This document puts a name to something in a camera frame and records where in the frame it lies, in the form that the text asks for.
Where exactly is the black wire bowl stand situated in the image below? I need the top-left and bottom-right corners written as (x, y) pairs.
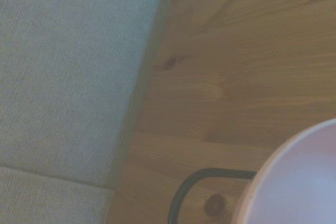
top-left (167, 167), bottom-right (258, 224)

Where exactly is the pink plastic bowl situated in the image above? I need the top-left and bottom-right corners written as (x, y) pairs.
top-left (232, 118), bottom-right (336, 224)

